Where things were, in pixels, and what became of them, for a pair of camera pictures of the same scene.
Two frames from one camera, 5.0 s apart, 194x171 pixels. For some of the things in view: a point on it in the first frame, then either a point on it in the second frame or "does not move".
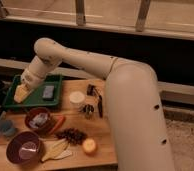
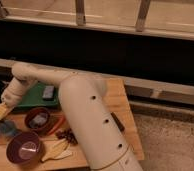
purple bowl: [23, 148] does not move
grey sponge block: [48, 91] does not move
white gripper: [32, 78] -> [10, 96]
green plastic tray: [48, 93] does not move
